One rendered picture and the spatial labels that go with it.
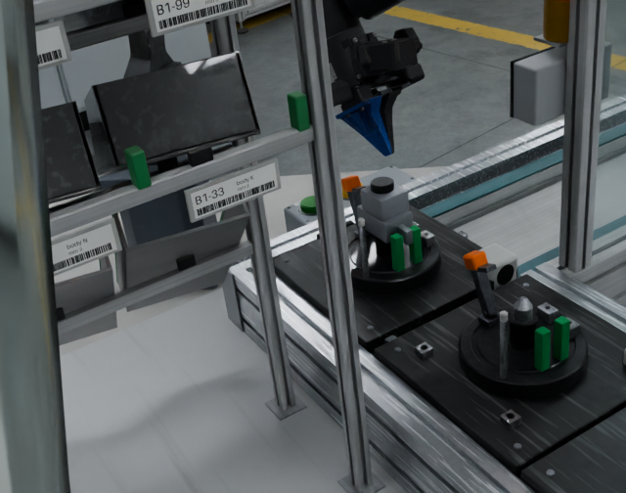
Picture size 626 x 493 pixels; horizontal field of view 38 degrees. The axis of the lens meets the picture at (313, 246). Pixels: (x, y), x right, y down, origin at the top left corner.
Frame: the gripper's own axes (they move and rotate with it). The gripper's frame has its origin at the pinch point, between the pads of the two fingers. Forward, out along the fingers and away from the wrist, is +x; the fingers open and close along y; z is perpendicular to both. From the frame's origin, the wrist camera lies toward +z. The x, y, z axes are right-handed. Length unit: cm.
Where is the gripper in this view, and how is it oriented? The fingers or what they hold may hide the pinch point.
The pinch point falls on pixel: (379, 128)
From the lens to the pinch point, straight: 112.2
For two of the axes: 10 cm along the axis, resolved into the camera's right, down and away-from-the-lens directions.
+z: 6.6, -2.4, -7.1
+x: 3.8, 9.2, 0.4
